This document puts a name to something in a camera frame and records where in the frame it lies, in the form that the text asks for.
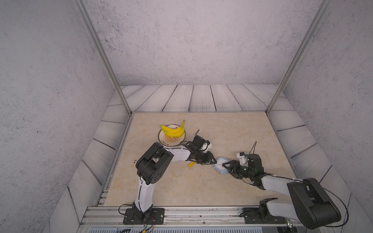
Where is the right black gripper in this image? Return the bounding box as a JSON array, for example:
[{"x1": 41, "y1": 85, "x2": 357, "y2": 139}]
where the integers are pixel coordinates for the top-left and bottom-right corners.
[{"x1": 222, "y1": 160, "x2": 254, "y2": 180}]

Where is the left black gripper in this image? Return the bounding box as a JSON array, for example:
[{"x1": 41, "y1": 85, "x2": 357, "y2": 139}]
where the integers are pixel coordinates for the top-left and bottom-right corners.
[{"x1": 194, "y1": 150, "x2": 219, "y2": 166}]

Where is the light blue alarm clock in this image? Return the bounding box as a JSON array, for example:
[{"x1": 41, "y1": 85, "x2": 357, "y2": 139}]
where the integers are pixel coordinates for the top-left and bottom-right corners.
[{"x1": 213, "y1": 157, "x2": 229, "y2": 175}]

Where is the yellow handled screwdriver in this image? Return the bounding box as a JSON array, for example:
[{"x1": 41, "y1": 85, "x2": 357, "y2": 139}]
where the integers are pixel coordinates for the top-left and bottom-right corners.
[{"x1": 188, "y1": 162, "x2": 196, "y2": 168}]

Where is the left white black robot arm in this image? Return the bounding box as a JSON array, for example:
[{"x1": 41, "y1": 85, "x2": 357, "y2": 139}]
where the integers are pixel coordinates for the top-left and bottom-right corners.
[{"x1": 133, "y1": 135, "x2": 217, "y2": 214}]

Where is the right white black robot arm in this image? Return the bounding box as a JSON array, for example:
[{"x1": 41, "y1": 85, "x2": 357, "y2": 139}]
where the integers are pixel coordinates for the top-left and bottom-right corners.
[{"x1": 222, "y1": 153, "x2": 342, "y2": 230}]

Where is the yellow banana bunch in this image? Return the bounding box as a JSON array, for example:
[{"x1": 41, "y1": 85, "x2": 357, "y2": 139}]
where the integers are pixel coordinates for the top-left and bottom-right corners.
[{"x1": 160, "y1": 120, "x2": 185, "y2": 138}]

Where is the round patterned plate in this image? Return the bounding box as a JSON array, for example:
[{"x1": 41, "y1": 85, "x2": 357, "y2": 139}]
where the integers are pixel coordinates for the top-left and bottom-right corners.
[{"x1": 158, "y1": 124, "x2": 186, "y2": 147}]

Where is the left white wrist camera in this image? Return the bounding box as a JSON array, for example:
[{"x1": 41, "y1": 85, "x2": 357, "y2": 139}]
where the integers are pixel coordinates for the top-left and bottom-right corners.
[{"x1": 201, "y1": 140, "x2": 212, "y2": 151}]

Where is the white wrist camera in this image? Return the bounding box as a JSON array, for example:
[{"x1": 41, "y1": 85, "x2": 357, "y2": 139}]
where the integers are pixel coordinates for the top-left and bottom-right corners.
[
  {"x1": 236, "y1": 152, "x2": 248, "y2": 166},
  {"x1": 201, "y1": 140, "x2": 212, "y2": 151}
]

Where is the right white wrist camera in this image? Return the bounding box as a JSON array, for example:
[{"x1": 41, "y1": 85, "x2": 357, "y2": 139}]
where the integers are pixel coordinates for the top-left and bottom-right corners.
[{"x1": 236, "y1": 152, "x2": 248, "y2": 166}]

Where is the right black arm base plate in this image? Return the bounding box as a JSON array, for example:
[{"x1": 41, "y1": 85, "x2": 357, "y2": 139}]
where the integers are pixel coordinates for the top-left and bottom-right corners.
[{"x1": 239, "y1": 198, "x2": 286, "y2": 224}]

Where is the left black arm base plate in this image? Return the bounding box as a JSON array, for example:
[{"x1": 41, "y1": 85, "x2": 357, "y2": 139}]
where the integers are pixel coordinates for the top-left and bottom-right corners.
[{"x1": 123, "y1": 207, "x2": 165, "y2": 225}]

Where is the aluminium front rail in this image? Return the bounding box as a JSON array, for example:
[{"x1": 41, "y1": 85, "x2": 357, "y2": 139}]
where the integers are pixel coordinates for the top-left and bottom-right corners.
[{"x1": 78, "y1": 206, "x2": 309, "y2": 233}]

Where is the left aluminium frame post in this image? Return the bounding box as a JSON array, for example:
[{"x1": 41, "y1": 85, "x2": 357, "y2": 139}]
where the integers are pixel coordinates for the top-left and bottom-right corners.
[{"x1": 73, "y1": 0, "x2": 132, "y2": 115}]

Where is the aluminium frame post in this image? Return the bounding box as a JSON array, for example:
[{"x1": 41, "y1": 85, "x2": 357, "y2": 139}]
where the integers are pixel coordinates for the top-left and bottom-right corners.
[
  {"x1": 73, "y1": 0, "x2": 132, "y2": 115},
  {"x1": 265, "y1": 0, "x2": 331, "y2": 116}
]

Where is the right aluminium frame post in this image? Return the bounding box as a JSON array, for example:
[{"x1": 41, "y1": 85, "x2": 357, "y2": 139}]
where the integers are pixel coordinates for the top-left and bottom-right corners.
[{"x1": 265, "y1": 0, "x2": 331, "y2": 116}]

